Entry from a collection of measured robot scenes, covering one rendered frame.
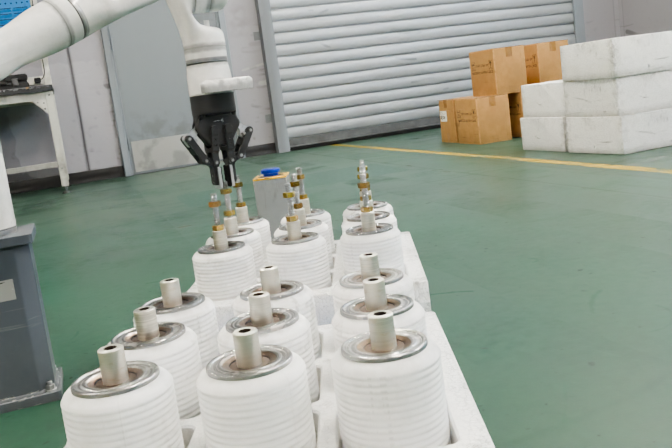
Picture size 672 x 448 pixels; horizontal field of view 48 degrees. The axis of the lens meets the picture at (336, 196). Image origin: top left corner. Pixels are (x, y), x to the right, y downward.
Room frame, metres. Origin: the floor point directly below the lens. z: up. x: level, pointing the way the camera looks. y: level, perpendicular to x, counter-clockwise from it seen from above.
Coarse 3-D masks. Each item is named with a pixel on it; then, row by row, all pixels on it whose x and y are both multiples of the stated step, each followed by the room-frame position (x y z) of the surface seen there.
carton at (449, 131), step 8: (472, 96) 5.33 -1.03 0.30; (440, 104) 5.43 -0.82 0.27; (448, 104) 5.30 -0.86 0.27; (440, 112) 5.43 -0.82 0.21; (448, 112) 5.32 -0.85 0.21; (440, 120) 5.46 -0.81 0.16; (448, 120) 5.33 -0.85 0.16; (456, 120) 5.24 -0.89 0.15; (448, 128) 5.34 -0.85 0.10; (456, 128) 5.24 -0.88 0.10; (448, 136) 5.35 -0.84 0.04; (456, 136) 5.24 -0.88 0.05
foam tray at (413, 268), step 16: (336, 240) 1.49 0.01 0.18; (336, 256) 1.34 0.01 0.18; (416, 256) 1.27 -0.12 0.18; (336, 272) 1.22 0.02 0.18; (416, 272) 1.15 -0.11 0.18; (192, 288) 1.24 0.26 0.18; (416, 288) 1.10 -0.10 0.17; (224, 304) 1.11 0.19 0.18; (320, 304) 1.10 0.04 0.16; (224, 320) 1.11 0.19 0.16; (320, 320) 1.10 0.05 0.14
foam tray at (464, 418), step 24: (432, 312) 0.94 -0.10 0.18; (432, 336) 0.85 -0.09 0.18; (456, 384) 0.70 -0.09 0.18; (312, 408) 0.69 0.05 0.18; (336, 408) 0.68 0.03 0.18; (456, 408) 0.65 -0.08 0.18; (192, 432) 0.69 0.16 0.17; (336, 432) 0.63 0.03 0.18; (456, 432) 0.61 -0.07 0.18; (480, 432) 0.60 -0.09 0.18
